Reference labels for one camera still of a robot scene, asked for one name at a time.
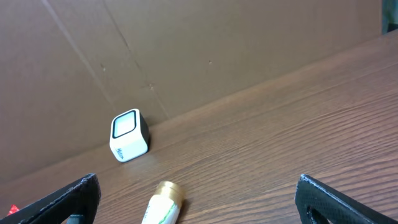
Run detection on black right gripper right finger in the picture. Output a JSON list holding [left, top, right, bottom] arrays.
[[294, 174, 397, 224]]

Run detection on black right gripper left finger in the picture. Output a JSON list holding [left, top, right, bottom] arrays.
[[1, 173, 101, 224]]

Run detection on white tube gold cap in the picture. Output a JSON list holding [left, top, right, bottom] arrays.
[[141, 181, 186, 224]]

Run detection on orange biscuit roll pack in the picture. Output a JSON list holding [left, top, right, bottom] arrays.
[[7, 205, 19, 215]]

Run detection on white barcode scanner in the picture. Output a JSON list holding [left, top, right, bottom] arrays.
[[109, 109, 150, 162]]

